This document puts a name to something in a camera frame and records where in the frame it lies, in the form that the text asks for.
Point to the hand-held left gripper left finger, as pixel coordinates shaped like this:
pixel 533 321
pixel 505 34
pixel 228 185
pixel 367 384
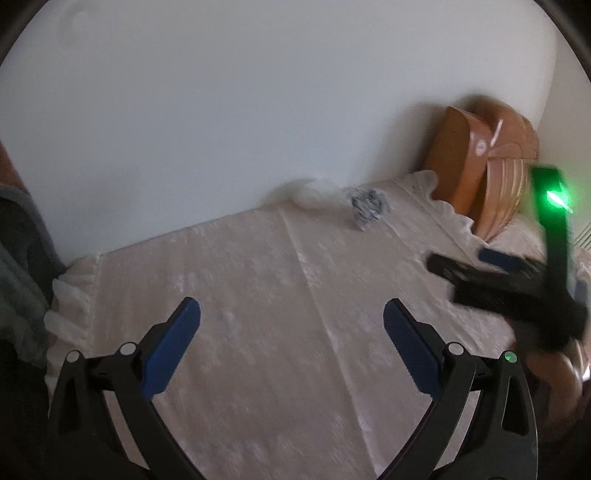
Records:
pixel 171 346

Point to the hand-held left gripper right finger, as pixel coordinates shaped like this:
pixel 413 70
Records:
pixel 411 350

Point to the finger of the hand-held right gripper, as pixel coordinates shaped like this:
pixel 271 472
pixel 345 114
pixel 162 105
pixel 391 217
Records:
pixel 501 259
pixel 461 272

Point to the person's right hand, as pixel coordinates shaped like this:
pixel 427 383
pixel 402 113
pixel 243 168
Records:
pixel 558 374

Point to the carved wooden headboard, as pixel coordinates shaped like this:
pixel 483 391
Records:
pixel 457 152

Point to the white lace cloth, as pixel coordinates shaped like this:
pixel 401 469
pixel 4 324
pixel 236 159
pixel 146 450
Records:
pixel 277 277

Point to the person's grey patterned clothing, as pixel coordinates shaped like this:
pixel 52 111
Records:
pixel 23 277

